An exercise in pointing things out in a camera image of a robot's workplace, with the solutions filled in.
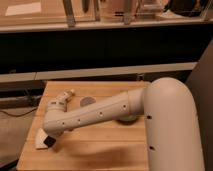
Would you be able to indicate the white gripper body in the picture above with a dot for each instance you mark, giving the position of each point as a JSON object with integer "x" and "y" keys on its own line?
{"x": 54, "y": 133}

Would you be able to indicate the black eraser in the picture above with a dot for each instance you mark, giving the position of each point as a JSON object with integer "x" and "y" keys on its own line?
{"x": 49, "y": 141}

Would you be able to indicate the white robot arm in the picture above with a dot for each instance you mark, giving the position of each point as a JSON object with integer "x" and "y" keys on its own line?
{"x": 170, "y": 115}

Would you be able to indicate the white sponge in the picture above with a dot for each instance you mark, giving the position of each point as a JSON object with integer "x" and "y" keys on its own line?
{"x": 41, "y": 136}

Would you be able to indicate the white plastic bottle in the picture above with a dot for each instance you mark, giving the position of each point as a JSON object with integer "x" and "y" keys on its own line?
{"x": 65, "y": 96}

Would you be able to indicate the green bowl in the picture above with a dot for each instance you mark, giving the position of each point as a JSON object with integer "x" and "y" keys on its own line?
{"x": 129, "y": 118}

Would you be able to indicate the white paper sheet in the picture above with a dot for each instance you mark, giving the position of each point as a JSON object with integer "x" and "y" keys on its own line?
{"x": 21, "y": 9}

